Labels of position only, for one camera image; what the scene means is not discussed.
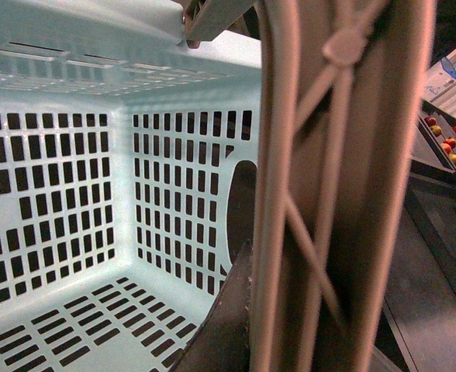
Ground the dark left gripper camera finger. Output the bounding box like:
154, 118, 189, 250
171, 240, 253, 371

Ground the light blue plastic basket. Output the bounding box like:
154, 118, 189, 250
0, 0, 438, 372

